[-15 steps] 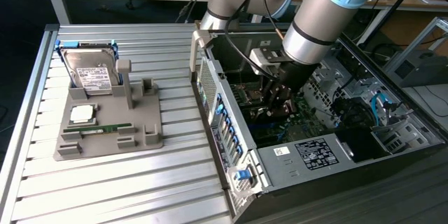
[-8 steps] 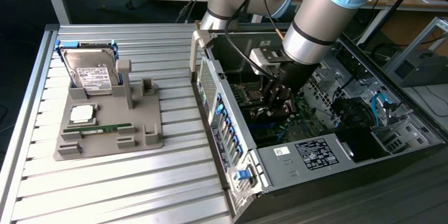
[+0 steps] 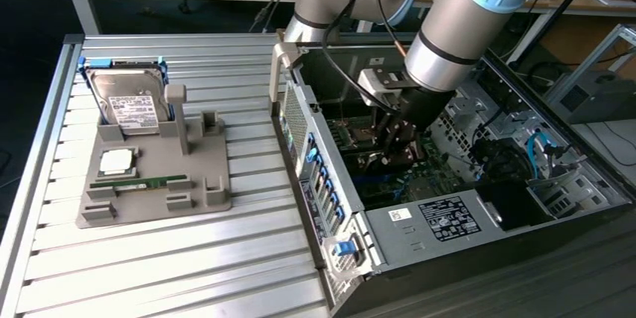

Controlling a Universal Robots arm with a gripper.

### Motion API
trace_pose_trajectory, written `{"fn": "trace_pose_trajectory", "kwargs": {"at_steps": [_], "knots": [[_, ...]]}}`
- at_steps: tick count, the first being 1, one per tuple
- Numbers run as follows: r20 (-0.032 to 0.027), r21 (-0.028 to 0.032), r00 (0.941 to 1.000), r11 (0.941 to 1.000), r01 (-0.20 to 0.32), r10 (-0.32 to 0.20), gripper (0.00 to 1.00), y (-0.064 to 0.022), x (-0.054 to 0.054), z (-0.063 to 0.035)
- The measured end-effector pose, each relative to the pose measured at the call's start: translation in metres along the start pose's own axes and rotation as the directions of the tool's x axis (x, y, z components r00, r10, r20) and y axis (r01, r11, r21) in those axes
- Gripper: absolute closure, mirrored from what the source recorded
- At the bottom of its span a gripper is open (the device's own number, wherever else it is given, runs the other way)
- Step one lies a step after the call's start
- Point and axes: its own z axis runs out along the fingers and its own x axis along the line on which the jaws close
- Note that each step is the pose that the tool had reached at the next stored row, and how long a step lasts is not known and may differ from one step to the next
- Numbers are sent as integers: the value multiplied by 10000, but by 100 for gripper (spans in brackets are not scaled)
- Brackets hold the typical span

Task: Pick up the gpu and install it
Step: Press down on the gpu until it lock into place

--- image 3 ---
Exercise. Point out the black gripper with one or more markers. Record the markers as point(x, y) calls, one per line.
point(427, 109)

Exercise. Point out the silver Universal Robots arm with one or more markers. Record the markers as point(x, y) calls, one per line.
point(458, 16)

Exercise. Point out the perforated metal disk bay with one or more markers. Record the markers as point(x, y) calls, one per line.
point(467, 139)

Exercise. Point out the CPU socket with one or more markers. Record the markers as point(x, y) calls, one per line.
point(358, 133)

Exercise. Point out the green motherboard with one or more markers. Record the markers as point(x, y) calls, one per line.
point(438, 178)

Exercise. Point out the grey chipset heatsink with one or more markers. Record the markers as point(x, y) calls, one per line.
point(422, 188)

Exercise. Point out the grey metal cabinet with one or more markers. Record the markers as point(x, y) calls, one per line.
point(597, 98)

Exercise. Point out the black slanted pole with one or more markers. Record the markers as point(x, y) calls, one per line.
point(553, 16)

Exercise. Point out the grey power supply unit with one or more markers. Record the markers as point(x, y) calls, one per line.
point(398, 243)

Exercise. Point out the blue case latch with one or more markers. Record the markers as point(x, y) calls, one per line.
point(345, 249)

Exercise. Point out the open black PC case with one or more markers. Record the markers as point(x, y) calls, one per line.
point(447, 288)

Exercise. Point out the grey parts rack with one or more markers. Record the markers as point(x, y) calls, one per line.
point(165, 169)

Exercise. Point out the green RAM stick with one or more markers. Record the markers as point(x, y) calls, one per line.
point(150, 182)

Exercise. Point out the silver hard disk drive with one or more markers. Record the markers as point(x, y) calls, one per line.
point(102, 62)
point(125, 91)

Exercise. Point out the silver CPU chip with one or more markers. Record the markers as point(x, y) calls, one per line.
point(115, 161)

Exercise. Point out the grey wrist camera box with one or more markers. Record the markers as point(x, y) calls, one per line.
point(373, 83)

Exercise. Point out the aluminium profile frame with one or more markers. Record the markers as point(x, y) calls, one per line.
point(614, 40)

